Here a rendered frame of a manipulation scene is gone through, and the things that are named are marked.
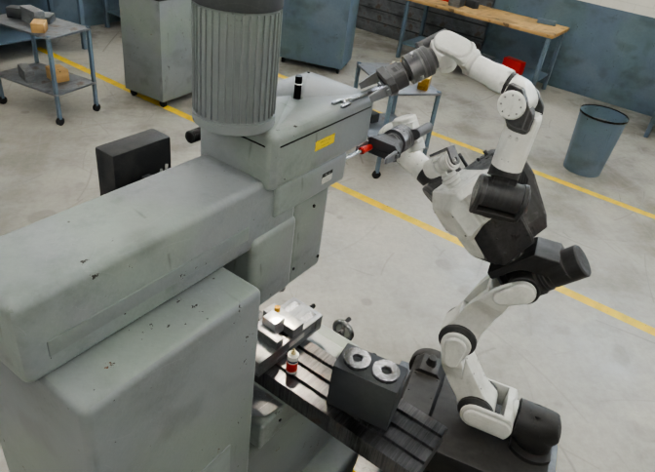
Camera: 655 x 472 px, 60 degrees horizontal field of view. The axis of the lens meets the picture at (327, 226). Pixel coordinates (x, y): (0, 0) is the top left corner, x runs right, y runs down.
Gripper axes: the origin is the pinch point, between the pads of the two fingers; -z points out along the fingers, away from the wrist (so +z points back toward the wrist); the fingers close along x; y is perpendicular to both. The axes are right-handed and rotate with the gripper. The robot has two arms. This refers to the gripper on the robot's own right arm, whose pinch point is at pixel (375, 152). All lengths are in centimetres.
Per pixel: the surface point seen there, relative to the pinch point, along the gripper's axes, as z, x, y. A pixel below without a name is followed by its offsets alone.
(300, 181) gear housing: -34.5, -3.0, -1.3
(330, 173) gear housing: -19.9, -3.0, 1.4
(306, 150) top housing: -34.8, -2.0, -11.1
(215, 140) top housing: -49, -21, -11
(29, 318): -111, -4, -2
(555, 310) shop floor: 208, 53, 171
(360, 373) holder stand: -29, 24, 60
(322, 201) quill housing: -19.3, -5.1, 12.3
